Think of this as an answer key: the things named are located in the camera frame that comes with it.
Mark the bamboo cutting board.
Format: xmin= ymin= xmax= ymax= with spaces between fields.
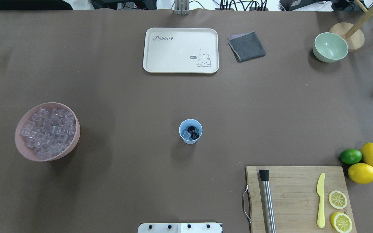
xmin=246 ymin=166 xmax=354 ymax=233

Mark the light blue plastic cup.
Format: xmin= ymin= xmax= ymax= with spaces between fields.
xmin=179 ymin=118 xmax=203 ymax=144

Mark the green lime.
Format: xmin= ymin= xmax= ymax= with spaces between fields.
xmin=339 ymin=149 xmax=363 ymax=165

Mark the mint green bowl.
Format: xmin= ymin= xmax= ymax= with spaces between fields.
xmin=312 ymin=32 xmax=348 ymax=62

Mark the pink bowl of ice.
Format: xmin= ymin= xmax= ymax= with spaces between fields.
xmin=15 ymin=102 xmax=80 ymax=162

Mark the lemon slice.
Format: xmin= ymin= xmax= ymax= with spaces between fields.
xmin=330 ymin=212 xmax=353 ymax=233
xmin=328 ymin=190 xmax=348 ymax=210

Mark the wooden cup tree stand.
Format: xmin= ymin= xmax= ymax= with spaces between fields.
xmin=330 ymin=0 xmax=373 ymax=52

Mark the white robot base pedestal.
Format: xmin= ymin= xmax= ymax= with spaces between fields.
xmin=137 ymin=222 xmax=223 ymax=233

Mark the steel muddler black tip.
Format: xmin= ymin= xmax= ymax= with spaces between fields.
xmin=259 ymin=170 xmax=277 ymax=233

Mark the aluminium frame post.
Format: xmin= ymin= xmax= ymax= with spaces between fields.
xmin=174 ymin=0 xmax=190 ymax=15

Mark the grey folded cloth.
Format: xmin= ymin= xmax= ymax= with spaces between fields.
xmin=228 ymin=31 xmax=266 ymax=62

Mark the cream rabbit tray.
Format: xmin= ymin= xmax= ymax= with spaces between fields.
xmin=143 ymin=28 xmax=219 ymax=74

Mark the yellow plastic knife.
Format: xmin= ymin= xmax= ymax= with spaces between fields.
xmin=316 ymin=172 xmax=325 ymax=228

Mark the clear ice cube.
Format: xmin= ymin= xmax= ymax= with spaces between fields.
xmin=182 ymin=131 xmax=191 ymax=140

